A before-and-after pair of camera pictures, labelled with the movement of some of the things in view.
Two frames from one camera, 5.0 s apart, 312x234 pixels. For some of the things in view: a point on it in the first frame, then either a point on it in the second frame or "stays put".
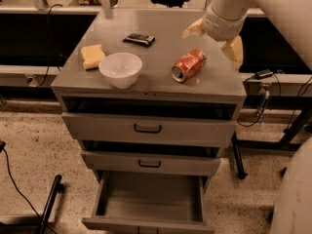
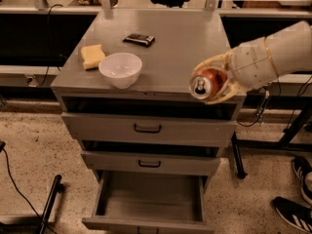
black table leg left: x=58 y=188 stays put
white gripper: x=221 y=28 to x=251 y=65
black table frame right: x=301 y=102 stays put
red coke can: x=188 y=64 to x=207 y=83
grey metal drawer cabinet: x=137 y=97 stays put
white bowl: x=121 y=69 stays put
